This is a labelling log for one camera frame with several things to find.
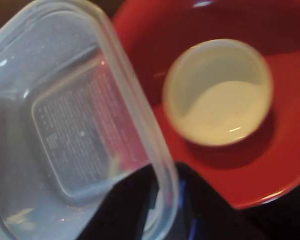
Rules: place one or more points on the clear square plastic container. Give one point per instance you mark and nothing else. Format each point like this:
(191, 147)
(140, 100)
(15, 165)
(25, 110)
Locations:
(65, 112)

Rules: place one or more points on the small white round bowl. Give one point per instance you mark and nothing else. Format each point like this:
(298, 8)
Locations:
(220, 105)

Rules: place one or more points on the red bowl with black outside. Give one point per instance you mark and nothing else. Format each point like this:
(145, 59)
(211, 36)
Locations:
(277, 125)

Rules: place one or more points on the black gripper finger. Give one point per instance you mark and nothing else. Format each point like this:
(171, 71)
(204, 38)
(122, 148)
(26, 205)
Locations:
(120, 212)
(207, 220)

